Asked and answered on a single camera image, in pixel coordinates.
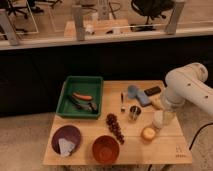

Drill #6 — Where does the small metal cup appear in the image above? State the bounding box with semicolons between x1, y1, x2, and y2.
129;105;141;121

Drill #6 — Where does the dark red grape bunch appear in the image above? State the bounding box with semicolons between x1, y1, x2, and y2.
106;113;125;144

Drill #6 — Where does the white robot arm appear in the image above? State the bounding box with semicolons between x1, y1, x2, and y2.
160;63;213;125

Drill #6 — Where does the black rectangular remote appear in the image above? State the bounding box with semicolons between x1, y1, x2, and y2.
145;86;161;96

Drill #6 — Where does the wooden table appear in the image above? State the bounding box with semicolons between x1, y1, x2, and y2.
43;80;192;165

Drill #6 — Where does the blue sponge block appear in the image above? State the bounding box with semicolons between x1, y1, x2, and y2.
127;85;151;107

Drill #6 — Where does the metal spoon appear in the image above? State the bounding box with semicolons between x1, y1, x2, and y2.
121;92;125;113

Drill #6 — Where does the brown orange bowl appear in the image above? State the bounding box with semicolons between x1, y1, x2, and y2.
92;135;120;165

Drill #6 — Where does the dark tool in tray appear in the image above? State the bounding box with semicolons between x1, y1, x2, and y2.
68;96;98;113

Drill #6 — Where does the green plastic tray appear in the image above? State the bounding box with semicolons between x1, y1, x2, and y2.
56;76;103;119

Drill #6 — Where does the orange carrot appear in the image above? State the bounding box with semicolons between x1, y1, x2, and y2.
73;93;93;101

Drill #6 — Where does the grey folded cloth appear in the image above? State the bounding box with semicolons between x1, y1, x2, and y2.
58;138;75;157

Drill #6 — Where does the black office chair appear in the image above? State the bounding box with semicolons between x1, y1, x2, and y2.
131;0;174;24

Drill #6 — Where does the black power cable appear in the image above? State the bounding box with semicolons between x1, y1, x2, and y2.
188;122;213;151

